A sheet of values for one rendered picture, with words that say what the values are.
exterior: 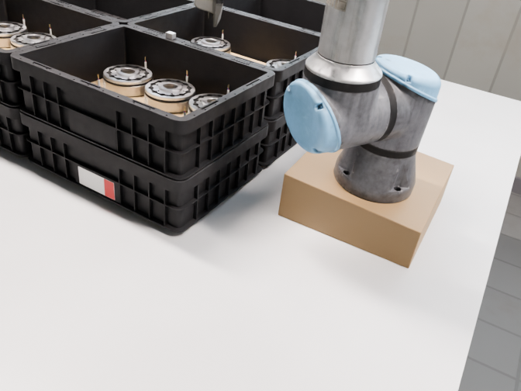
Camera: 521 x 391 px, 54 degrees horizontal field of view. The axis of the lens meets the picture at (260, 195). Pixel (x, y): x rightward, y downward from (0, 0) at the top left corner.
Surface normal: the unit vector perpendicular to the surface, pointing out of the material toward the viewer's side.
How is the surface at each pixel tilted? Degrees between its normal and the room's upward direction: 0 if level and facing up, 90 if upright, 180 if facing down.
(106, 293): 0
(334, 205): 90
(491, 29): 90
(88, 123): 90
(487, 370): 0
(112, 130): 90
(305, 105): 98
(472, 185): 0
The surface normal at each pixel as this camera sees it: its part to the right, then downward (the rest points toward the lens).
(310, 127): -0.87, 0.32
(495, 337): 0.11, -0.83
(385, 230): -0.48, 0.44
